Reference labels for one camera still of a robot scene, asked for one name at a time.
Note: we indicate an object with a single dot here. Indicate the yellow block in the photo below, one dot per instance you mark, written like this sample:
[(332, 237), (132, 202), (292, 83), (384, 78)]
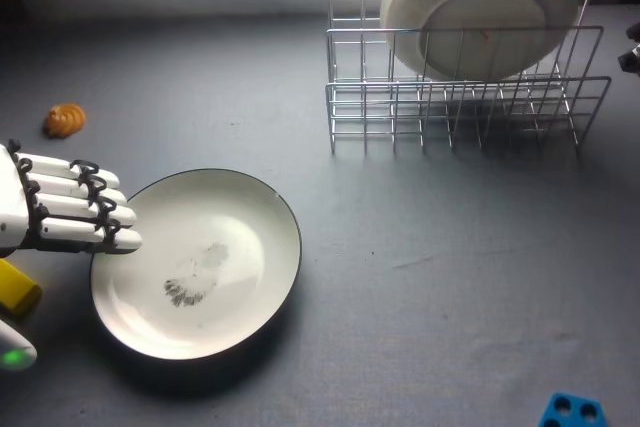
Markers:
[(15, 287)]

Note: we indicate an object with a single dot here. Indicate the grey table cloth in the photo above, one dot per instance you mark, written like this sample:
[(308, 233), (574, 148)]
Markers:
[(425, 297)]

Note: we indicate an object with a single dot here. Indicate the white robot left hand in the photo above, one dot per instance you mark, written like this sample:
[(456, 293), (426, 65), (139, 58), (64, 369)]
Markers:
[(60, 197)]

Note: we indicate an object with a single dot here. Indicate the white plate with dark rim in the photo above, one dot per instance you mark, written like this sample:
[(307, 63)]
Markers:
[(475, 22), (200, 227)]

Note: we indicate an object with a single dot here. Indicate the blue four-hole block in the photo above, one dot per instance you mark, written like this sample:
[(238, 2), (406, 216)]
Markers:
[(549, 419)]

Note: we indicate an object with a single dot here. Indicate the orange swirl toy cookie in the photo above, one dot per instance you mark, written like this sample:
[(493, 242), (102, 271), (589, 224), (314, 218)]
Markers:
[(66, 121)]

